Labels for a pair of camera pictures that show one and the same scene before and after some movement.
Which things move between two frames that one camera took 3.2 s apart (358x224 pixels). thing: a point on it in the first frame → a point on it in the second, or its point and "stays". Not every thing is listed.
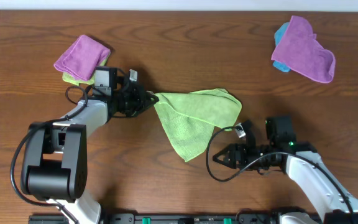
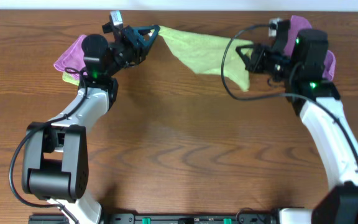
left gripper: (139, 101) → (132, 42)
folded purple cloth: (81, 57) stays
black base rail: (165, 218) stays
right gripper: (235, 150) → (249, 60)
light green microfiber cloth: (189, 119) → (209, 55)
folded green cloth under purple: (74, 79) stays
